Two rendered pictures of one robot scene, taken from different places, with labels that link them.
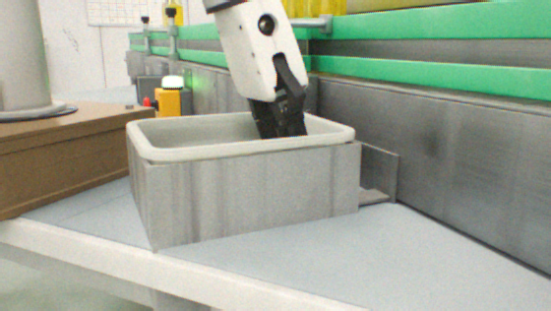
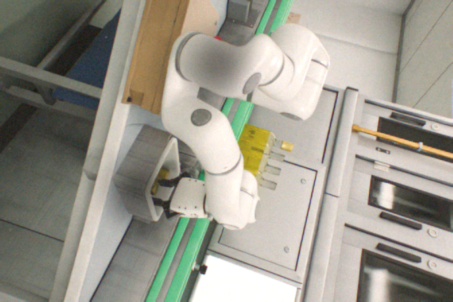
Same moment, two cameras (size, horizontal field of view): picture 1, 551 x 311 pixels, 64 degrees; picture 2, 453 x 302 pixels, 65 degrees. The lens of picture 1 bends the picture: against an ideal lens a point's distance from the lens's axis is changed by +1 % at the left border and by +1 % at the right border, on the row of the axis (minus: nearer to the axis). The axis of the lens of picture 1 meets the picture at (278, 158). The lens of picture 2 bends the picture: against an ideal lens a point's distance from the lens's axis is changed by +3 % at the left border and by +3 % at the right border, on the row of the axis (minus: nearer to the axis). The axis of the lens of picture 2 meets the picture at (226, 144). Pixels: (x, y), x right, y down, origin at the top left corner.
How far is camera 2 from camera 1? 74 cm
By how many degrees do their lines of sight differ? 35
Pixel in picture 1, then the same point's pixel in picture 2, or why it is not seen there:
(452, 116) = (156, 252)
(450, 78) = (170, 249)
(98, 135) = not seen: hidden behind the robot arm
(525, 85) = (159, 277)
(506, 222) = (118, 267)
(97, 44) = not seen: outside the picture
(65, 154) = not seen: hidden behind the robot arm
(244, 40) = (191, 206)
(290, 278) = (100, 228)
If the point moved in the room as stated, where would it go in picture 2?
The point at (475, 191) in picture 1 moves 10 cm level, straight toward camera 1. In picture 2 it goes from (130, 257) to (113, 274)
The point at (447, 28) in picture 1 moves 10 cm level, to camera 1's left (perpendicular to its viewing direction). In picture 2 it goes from (187, 251) to (192, 228)
